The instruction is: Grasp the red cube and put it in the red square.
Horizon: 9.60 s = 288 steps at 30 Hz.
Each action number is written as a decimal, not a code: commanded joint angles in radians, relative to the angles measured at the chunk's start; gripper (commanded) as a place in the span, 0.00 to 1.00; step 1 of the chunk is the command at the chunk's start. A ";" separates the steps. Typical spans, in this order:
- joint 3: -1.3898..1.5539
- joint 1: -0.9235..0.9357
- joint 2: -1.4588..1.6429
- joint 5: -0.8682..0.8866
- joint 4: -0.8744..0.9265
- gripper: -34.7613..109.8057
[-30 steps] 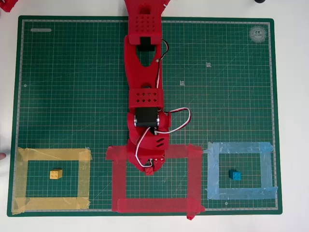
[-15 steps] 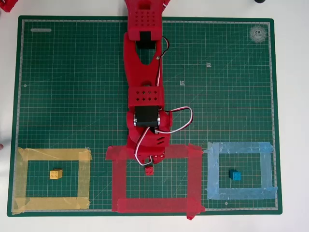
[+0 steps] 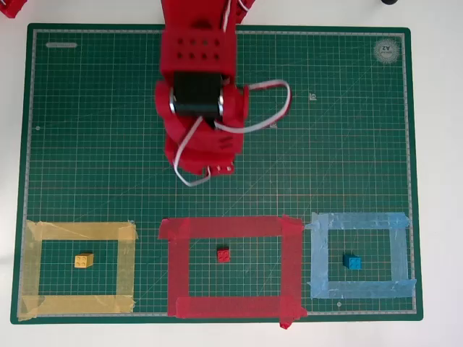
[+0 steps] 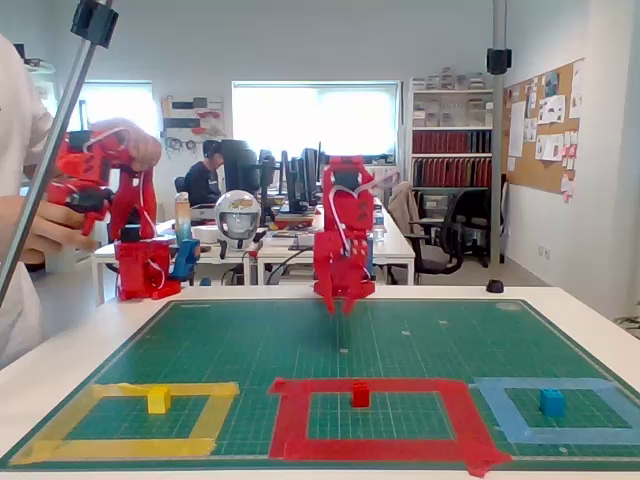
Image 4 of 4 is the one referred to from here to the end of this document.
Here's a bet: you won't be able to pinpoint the red leader arm with handle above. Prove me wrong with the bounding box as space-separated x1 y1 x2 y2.
47 127 182 302

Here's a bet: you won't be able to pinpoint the person's right forearm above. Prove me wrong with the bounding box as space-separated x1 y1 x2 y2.
0 194 29 226

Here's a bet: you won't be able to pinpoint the red tape square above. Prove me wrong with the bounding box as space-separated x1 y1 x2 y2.
267 377 514 479

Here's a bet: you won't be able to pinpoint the yellow cube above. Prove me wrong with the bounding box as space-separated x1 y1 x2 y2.
147 385 173 415

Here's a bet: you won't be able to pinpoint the blue tape square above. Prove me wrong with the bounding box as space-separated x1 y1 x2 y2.
469 375 640 446

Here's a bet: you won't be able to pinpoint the blue cube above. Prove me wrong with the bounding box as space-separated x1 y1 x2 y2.
538 388 567 418

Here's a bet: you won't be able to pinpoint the yellow tape square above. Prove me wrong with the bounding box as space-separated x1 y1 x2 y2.
8 381 240 466

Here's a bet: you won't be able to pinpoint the person's left hand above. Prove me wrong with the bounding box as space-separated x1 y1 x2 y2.
92 117 164 174

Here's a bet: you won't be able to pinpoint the person's right hand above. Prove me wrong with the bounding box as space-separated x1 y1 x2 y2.
19 195 101 266

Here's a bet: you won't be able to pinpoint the white office desk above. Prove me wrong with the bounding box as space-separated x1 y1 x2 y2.
91 199 417 287

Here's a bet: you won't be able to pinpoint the green cutting mat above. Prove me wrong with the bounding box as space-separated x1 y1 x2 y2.
0 298 640 472

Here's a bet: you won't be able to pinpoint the office chair with beige jacket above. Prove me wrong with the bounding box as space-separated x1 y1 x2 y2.
387 180 464 286

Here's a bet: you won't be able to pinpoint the black computer monitor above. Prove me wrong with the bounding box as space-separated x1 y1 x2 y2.
298 142 325 206
221 138 262 201
279 148 307 214
257 148 279 224

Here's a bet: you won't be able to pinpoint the white helmet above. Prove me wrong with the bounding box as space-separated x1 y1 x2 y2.
214 190 262 250

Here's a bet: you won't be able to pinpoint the black office chair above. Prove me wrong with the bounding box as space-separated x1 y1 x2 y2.
439 187 494 269

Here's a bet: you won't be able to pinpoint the wide window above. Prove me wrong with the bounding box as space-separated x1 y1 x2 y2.
231 79 402 164

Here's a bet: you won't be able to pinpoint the white shelf with red binders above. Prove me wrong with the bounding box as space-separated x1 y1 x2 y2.
408 66 496 221

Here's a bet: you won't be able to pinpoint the seated person in dark sweater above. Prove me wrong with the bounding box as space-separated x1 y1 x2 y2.
182 139 225 209

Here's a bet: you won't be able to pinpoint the grey round column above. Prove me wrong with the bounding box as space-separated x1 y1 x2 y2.
492 0 507 266

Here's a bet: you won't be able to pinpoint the cork pin board with papers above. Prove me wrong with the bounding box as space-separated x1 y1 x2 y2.
502 57 586 204

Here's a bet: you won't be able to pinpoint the black column clamp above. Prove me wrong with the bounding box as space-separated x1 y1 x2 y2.
486 47 513 76

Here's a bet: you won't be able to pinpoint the small window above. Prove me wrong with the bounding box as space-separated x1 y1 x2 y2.
79 81 160 166

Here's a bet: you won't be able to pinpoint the green plant leaves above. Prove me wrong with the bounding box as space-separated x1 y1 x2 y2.
613 313 640 342

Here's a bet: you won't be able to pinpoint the aluminium profile pole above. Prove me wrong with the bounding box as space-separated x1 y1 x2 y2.
0 0 115 307

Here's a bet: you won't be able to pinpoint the wall tool rack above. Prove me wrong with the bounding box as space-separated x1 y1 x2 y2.
160 94 226 157

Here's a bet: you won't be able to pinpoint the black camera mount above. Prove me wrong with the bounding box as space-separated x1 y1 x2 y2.
69 0 120 50

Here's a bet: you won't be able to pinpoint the white wall shelf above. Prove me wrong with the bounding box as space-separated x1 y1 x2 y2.
13 42 57 101

